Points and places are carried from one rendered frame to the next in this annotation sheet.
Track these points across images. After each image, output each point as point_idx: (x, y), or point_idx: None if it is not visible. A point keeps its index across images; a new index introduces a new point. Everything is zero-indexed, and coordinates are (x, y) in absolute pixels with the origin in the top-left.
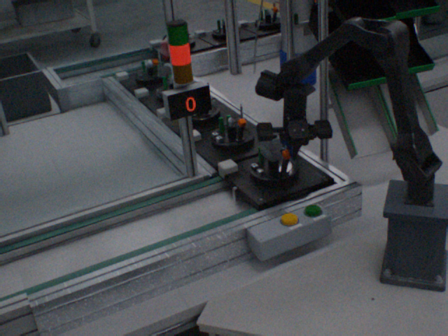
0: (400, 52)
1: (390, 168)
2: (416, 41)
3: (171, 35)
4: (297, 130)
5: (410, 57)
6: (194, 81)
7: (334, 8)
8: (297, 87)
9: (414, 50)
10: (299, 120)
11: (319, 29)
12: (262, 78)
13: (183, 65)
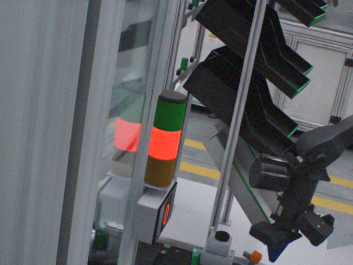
0: None
1: (237, 245)
2: (269, 101)
3: (172, 115)
4: (320, 225)
5: (272, 119)
6: (173, 180)
7: (261, 69)
8: (317, 173)
9: (268, 110)
10: (310, 212)
11: (240, 93)
12: (265, 164)
13: (174, 158)
